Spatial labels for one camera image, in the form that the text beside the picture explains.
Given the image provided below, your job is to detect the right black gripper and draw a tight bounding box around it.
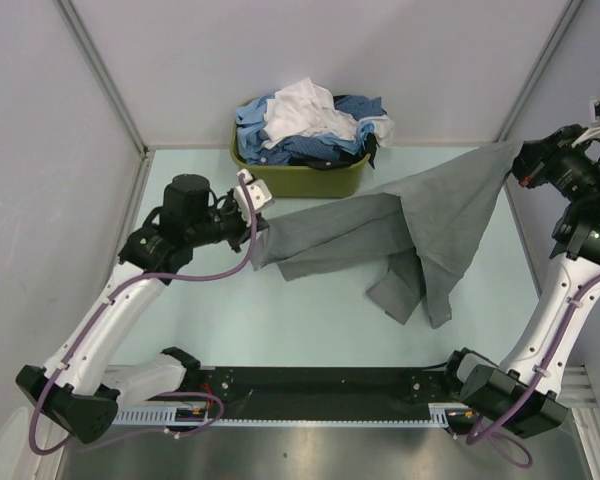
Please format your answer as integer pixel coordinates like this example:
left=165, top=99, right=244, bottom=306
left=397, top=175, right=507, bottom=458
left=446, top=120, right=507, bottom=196
left=496, top=124, right=600, bottom=207

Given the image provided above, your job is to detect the grey long sleeve shirt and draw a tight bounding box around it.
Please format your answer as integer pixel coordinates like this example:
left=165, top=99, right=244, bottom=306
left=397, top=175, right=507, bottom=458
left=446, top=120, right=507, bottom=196
left=252, top=141, right=523, bottom=329

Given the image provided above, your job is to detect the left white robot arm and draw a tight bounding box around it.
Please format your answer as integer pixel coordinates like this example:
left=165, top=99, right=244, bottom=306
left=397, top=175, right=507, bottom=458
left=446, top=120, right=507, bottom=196
left=16, top=169, right=273, bottom=456

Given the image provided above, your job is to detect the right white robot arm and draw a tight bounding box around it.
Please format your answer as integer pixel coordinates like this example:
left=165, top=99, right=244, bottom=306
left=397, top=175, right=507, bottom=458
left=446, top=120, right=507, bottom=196
left=441, top=125, right=600, bottom=444

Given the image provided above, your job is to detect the olive green laundry basket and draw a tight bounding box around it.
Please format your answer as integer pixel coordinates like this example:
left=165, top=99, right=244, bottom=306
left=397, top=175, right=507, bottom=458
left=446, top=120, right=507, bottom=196
left=229, top=120, right=372, bottom=198

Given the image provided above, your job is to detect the light blue shirt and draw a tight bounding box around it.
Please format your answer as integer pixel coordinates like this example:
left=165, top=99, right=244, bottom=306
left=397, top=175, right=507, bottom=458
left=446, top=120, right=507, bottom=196
left=235, top=94, right=375, bottom=166

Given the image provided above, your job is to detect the black garment with button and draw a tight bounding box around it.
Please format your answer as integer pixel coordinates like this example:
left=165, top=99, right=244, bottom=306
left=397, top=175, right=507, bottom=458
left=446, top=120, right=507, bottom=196
left=288, top=135, right=378, bottom=171

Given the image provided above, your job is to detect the white shirt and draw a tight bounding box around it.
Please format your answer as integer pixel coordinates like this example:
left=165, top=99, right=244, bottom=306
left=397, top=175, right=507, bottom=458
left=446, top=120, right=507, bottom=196
left=262, top=78, right=395, bottom=153

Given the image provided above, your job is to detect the dark blue dotted shirt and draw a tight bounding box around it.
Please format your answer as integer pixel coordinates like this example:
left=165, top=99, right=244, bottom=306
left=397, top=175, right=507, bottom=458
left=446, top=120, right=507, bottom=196
left=253, top=95, right=394, bottom=170

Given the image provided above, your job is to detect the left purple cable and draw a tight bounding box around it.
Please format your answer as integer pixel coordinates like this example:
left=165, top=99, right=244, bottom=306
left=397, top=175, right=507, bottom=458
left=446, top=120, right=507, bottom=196
left=28, top=172, right=261, bottom=456

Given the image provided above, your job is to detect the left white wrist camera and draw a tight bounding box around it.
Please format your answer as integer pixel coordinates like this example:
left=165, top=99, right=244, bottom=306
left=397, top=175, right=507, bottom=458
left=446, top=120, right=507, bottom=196
left=232, top=169, right=274, bottom=226

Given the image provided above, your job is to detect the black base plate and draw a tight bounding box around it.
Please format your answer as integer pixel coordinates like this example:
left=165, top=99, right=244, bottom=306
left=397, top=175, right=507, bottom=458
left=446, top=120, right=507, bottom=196
left=177, top=365, right=477, bottom=435

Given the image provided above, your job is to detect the aluminium frame rail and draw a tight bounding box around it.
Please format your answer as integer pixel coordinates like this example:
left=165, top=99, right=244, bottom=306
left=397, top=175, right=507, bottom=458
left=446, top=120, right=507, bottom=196
left=558, top=366, right=597, bottom=409

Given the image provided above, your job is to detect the white slotted cable duct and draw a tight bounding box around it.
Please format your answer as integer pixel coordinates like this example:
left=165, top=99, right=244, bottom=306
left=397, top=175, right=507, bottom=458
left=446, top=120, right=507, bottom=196
left=113, top=402, right=475, bottom=428

